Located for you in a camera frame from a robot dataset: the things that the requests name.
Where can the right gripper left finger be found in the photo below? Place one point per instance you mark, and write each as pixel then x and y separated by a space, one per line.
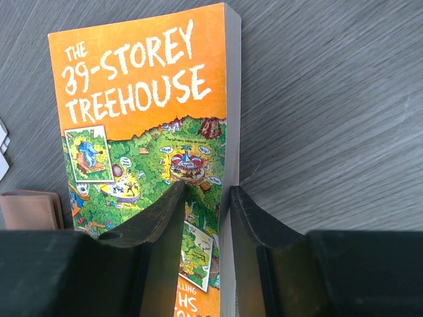
pixel 155 235

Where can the brown leather wallet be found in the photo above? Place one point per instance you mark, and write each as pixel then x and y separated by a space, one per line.
pixel 32 210

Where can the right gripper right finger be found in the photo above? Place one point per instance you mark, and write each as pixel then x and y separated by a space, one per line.
pixel 277 273

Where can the orange treehouse paperback book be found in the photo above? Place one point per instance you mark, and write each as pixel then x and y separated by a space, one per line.
pixel 143 104

